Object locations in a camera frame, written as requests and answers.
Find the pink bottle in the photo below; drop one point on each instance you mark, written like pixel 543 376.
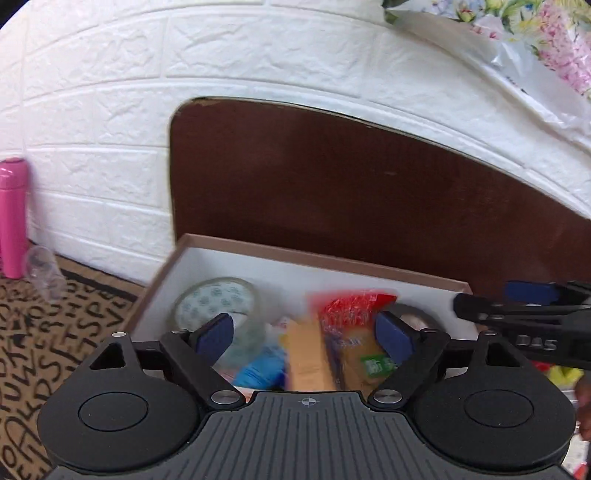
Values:
pixel 13 217

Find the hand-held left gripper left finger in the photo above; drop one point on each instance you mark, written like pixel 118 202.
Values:
pixel 214 337

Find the clear plastic cup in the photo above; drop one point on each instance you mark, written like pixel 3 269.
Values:
pixel 44 272

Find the tan cardboard box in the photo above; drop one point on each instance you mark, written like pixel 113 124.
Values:
pixel 323 277

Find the tan flat packet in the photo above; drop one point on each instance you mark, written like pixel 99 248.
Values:
pixel 302 355

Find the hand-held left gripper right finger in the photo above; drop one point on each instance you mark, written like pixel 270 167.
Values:
pixel 392 337

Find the person's right hand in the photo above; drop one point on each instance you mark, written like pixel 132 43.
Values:
pixel 584 406

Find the patterned clear tape roll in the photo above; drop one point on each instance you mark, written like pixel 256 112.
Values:
pixel 207 295

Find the floral plastic bag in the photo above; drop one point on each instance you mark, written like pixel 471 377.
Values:
pixel 531 50

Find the blue packet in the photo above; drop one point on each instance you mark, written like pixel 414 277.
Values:
pixel 261 369

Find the letter printed brown cloth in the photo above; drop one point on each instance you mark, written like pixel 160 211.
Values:
pixel 55 332

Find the brown wooden board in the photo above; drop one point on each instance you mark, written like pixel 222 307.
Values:
pixel 346 184

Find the brown insole packet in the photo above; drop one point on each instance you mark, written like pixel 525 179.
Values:
pixel 351 337

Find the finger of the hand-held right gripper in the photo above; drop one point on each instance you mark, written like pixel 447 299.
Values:
pixel 531 293
pixel 480 307

